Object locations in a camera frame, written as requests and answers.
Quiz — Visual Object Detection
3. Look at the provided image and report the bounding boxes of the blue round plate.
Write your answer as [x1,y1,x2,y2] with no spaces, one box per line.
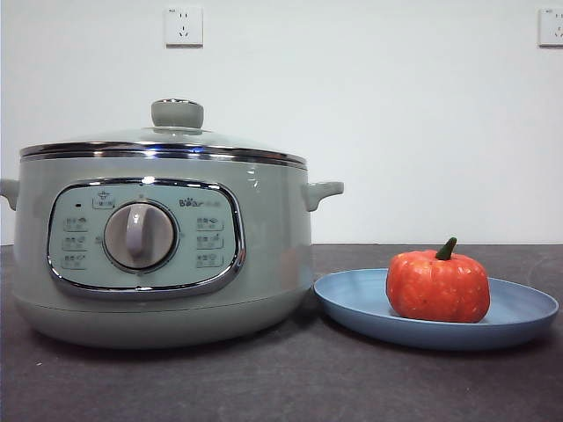
[312,268,559,352]

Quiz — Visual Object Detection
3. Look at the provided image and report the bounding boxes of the white wall socket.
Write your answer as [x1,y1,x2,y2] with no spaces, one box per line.
[537,7,563,48]
[165,6,205,48]

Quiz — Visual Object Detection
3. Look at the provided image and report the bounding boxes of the orange pumpkin with green stem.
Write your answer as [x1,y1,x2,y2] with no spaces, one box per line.
[385,236,491,324]

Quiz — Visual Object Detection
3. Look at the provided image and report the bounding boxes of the glass lid with green knob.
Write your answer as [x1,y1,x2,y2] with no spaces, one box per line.
[19,98,308,170]

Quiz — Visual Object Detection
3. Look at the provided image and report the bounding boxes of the pale green electric steamer pot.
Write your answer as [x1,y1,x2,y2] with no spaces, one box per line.
[0,154,345,351]

